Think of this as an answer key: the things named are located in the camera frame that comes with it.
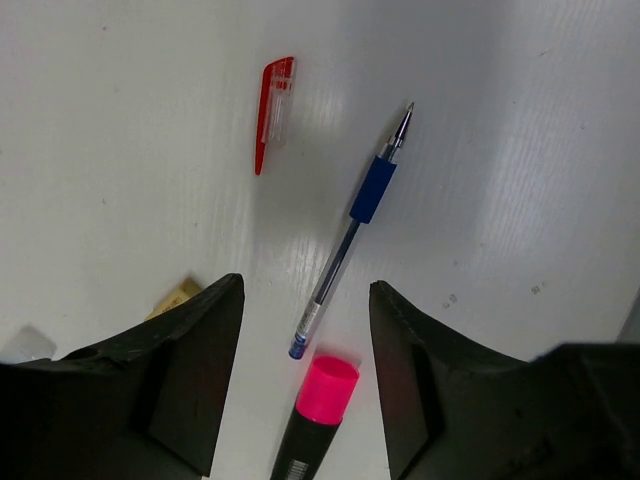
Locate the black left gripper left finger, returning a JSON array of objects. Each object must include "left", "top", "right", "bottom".
[{"left": 1, "top": 273, "right": 245, "bottom": 479}]

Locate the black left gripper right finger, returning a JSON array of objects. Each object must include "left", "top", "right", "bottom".
[{"left": 369, "top": 281, "right": 639, "bottom": 479}]

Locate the blue gel pen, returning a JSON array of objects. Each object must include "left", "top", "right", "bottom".
[{"left": 288, "top": 102, "right": 415, "bottom": 360}]

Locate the red pen cap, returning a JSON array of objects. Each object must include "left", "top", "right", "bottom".
[{"left": 254, "top": 56, "right": 296, "bottom": 176}]

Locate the pink highlighter marker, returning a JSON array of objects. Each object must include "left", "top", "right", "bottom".
[{"left": 270, "top": 355, "right": 359, "bottom": 480}]

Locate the small tan eraser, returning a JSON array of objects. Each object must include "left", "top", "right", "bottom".
[{"left": 145, "top": 277, "right": 203, "bottom": 321}]

